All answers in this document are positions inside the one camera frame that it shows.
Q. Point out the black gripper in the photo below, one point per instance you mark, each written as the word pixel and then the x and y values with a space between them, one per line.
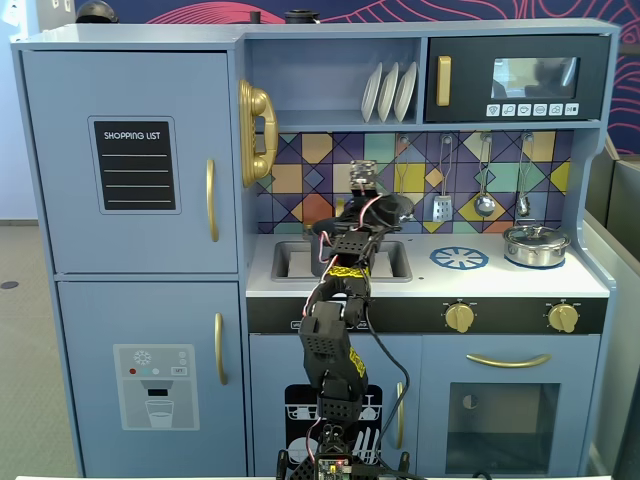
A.
pixel 391 209

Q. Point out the steel ladle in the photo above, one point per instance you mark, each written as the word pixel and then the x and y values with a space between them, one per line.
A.
pixel 484 205

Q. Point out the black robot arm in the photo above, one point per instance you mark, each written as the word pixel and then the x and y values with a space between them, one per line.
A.
pixel 325 350

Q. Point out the black shopping list board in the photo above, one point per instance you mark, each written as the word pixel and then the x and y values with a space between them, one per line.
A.
pixel 135 165

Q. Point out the gray ice dispenser panel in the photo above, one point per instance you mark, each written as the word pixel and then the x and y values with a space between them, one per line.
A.
pixel 156 400

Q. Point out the blue fridge door with list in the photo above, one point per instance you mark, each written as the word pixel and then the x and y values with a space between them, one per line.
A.
pixel 60 200

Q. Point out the gold faucet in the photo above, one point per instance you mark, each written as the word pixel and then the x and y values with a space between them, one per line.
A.
pixel 340 204

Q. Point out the black floor disc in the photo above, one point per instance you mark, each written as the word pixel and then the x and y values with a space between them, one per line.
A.
pixel 9 285

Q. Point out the steel slotted spatula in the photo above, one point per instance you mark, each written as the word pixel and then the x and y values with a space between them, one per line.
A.
pixel 442 209

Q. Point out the gray partition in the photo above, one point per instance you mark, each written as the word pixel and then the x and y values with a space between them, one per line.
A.
pixel 620 190

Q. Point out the steel skimmer spoon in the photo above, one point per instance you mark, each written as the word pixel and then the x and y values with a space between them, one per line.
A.
pixel 403 170

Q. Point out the black stove control panel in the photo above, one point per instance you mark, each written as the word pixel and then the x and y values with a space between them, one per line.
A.
pixel 510 316

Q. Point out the gold toy telephone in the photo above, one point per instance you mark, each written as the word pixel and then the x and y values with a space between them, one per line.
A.
pixel 257 105

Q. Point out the small steel spoon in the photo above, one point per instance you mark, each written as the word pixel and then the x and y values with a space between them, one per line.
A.
pixel 523 205

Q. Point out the gold stove knob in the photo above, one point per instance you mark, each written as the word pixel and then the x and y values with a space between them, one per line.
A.
pixel 459 317
pixel 563 317

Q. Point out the black round device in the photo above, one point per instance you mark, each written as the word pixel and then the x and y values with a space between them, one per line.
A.
pixel 301 16

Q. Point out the blue oven door with window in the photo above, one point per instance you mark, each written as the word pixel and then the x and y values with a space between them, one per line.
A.
pixel 500 345

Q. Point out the green controller board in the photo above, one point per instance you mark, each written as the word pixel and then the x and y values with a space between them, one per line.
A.
pixel 332 469

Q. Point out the small gripper camera module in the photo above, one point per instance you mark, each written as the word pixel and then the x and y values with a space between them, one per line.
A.
pixel 363 175

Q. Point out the blue fridge door with dispenser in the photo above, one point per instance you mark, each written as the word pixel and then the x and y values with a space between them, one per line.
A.
pixel 90 320

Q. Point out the gray sink basin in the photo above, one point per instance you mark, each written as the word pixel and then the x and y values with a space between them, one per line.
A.
pixel 292 277

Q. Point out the blue toy kitchen unit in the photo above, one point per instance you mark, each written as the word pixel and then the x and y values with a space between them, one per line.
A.
pixel 150 36

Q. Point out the shiny steel pot lid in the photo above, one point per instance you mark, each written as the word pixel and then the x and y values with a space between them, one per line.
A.
pixel 535 234

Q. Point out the blue dishwasher door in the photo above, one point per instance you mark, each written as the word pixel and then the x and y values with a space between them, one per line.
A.
pixel 270 360

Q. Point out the blue printed stove burner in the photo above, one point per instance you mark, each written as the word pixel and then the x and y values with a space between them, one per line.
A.
pixel 458 258

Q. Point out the white plate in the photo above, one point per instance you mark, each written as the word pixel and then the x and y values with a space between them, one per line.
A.
pixel 371 95
pixel 406 92
pixel 387 95

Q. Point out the black microwave door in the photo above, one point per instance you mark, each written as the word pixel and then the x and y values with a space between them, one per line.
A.
pixel 470 75

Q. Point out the black domed object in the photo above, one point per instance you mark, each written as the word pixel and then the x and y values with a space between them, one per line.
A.
pixel 97 12

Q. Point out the small black cylinder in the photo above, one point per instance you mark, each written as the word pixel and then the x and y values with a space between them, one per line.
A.
pixel 255 17

